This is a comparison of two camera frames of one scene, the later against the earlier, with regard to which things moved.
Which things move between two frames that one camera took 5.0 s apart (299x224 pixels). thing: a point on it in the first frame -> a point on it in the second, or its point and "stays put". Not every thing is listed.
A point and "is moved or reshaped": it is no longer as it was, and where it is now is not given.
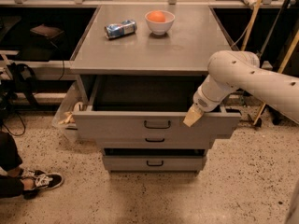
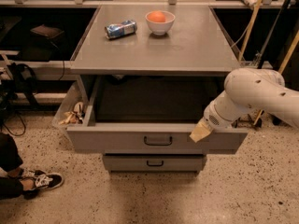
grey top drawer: (148, 105) is moved or reshaped
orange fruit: (156, 16) stays put
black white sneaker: (43, 179) stays put
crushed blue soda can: (119, 30) stays put
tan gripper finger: (192, 115) -> (200, 133)
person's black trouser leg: (9, 159) stays put
